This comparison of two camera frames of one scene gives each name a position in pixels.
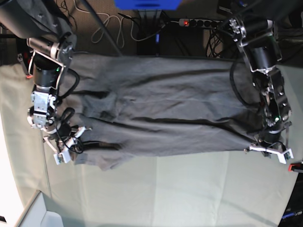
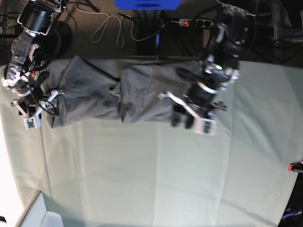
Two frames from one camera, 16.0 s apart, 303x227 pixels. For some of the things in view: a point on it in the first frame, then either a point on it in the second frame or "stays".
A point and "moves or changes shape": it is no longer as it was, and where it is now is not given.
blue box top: [147, 4] stays
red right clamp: [294, 164] stays
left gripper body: [60, 135] -> [31, 105]
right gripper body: [271, 143] -> [196, 108]
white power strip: [200, 22] stays
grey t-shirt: [124, 106] moves or changes shape
